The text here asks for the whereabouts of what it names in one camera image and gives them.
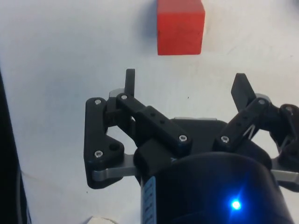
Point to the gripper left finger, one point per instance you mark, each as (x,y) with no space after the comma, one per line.
(158,123)

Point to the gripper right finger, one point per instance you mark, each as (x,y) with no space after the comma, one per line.
(243,121)

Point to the red cube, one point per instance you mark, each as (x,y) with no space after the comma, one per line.
(180,32)

